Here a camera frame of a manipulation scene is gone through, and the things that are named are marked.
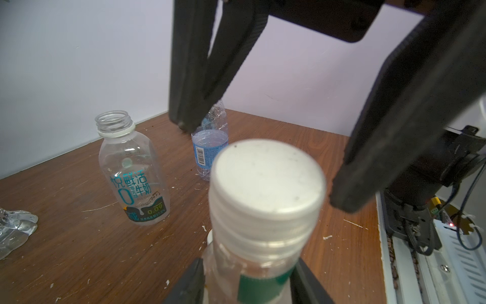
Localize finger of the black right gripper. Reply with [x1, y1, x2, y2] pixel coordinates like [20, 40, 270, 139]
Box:
[169, 1, 271, 133]
[330, 1, 485, 214]

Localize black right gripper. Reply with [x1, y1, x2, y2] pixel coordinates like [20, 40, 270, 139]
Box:
[270, 0, 436, 43]

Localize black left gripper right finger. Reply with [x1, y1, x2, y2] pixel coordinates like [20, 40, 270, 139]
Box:
[290, 258, 334, 304]

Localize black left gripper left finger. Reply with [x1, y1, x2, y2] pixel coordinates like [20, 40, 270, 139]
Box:
[163, 258, 205, 304]

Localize green label clear bottle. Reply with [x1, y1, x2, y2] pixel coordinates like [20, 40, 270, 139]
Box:
[200, 138, 327, 304]

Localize white bottle cap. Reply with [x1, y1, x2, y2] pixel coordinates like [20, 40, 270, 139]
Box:
[208, 139, 327, 263]

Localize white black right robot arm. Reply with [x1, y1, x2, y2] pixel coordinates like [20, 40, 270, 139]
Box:
[169, 1, 485, 253]

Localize blue label water bottle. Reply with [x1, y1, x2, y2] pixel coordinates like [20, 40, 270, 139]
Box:
[191, 100, 229, 181]

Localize teal print clear bottle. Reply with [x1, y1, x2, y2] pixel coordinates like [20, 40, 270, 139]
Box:
[95, 110, 170, 225]

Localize pink vase with flowers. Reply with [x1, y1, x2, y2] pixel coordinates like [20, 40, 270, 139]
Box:
[1, 208, 39, 260]

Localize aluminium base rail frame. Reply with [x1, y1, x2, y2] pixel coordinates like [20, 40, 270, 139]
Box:
[375, 194, 485, 303]

